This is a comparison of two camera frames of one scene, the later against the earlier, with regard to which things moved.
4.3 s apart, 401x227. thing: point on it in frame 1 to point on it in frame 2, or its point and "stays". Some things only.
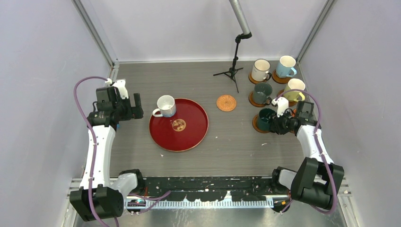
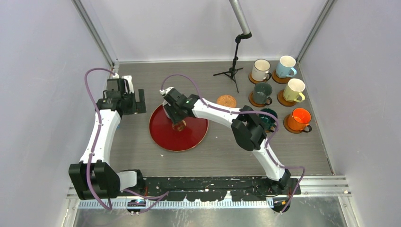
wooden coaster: x=291 y=103 stays
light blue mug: x=284 y=67 stays
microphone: x=240 y=18 stays
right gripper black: x=276 y=125 to x=169 y=109
